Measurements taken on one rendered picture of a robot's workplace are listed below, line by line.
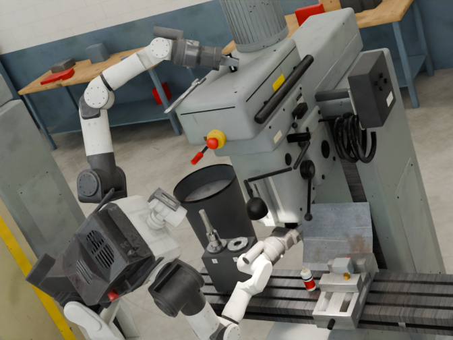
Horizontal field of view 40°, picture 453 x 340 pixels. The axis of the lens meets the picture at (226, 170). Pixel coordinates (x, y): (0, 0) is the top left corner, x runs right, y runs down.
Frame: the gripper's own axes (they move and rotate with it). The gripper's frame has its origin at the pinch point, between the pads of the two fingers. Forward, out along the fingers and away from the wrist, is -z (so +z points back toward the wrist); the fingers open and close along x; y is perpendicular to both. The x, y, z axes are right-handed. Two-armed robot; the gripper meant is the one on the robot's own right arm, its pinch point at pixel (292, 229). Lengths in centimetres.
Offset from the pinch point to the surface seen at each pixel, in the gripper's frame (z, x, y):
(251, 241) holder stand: -0.1, 26.9, 11.5
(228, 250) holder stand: 8.1, 33.1, 11.6
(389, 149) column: -60, -8, 1
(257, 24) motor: -17, 0, -75
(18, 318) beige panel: 63, 161, 44
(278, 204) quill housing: 7.8, -5.8, -17.4
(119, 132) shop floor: -243, 518, 123
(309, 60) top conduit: -26, -10, -57
